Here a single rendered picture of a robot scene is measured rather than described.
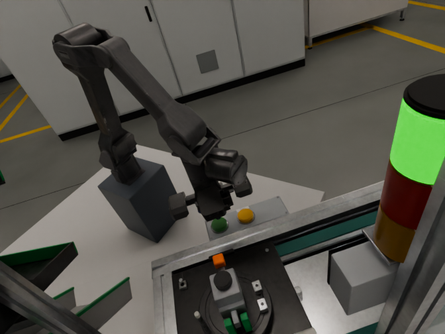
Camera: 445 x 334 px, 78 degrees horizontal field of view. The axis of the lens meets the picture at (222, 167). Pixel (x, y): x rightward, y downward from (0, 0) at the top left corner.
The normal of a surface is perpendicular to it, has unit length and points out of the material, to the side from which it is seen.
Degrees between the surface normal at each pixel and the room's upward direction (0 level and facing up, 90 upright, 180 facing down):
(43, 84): 90
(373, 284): 90
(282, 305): 0
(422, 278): 90
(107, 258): 0
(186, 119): 46
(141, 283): 0
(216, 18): 90
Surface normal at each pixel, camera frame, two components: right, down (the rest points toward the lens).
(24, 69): 0.22, 0.60
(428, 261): -0.95, 0.32
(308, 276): -0.22, -0.74
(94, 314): 0.97, -0.21
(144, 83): 0.57, -0.25
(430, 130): -0.72, 0.56
